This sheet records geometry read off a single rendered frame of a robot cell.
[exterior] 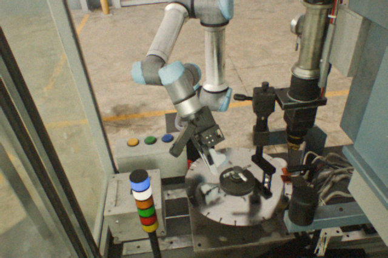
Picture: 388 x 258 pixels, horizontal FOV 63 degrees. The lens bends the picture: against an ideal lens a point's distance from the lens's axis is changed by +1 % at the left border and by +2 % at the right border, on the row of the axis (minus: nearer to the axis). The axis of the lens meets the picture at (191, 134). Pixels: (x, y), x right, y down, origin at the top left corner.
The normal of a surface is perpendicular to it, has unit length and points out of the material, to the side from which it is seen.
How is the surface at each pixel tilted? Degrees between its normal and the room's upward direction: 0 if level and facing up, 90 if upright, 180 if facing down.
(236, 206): 0
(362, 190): 90
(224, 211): 0
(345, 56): 90
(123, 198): 0
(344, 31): 90
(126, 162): 90
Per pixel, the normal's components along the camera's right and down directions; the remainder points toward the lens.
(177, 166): 0.11, 0.60
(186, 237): -0.07, -0.79
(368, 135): -0.89, 0.32
